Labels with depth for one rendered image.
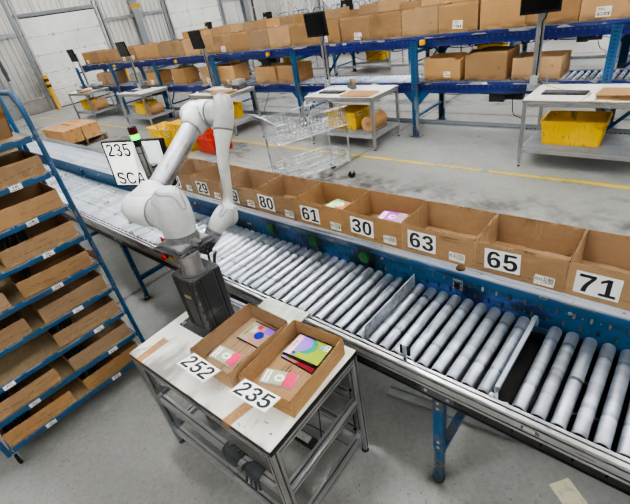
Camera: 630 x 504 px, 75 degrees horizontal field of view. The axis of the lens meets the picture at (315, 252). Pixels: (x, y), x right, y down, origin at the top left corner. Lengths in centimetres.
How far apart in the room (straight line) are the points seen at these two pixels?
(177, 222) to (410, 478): 170
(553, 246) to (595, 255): 17
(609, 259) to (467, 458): 120
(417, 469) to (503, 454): 45
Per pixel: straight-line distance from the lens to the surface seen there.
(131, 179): 300
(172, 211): 192
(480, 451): 253
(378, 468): 245
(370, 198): 264
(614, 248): 225
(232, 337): 213
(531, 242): 232
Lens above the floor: 213
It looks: 32 degrees down
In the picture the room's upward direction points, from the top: 11 degrees counter-clockwise
